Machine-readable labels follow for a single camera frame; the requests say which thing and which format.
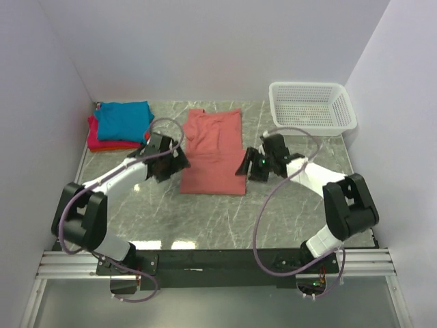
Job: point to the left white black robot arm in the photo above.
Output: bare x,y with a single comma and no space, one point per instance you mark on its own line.
80,221

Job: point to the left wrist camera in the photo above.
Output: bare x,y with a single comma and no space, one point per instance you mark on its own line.
157,144

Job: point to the folded magenta t shirt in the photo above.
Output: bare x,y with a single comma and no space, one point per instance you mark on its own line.
94,142

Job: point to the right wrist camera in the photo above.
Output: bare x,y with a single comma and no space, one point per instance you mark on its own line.
274,146

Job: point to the black base beam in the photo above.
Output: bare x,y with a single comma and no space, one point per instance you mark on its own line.
197,268

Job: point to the aluminium rail frame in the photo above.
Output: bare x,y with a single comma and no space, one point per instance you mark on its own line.
359,263

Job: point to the folded blue t shirt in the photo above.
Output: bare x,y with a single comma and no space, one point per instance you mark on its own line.
127,121

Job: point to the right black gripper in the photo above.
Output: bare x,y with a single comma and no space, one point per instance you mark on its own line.
252,155

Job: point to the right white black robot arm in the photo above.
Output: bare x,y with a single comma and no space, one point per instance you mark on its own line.
348,205

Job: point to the salmon pink t shirt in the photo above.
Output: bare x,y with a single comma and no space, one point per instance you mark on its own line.
215,152

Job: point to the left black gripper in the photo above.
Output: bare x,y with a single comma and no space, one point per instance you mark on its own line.
178,163

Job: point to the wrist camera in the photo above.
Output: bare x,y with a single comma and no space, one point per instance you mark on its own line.
274,146
157,144

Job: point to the folded orange t shirt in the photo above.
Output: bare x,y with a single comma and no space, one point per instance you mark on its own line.
109,149

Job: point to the white plastic basket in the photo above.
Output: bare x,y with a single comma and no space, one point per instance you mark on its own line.
321,109

